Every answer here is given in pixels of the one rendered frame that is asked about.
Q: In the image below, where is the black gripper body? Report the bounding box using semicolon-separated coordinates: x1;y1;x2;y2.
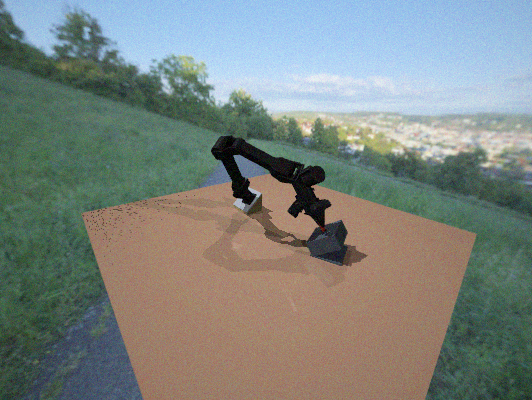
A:
296;186;332;214

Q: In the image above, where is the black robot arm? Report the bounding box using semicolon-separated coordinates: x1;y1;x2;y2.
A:
211;135;325;218

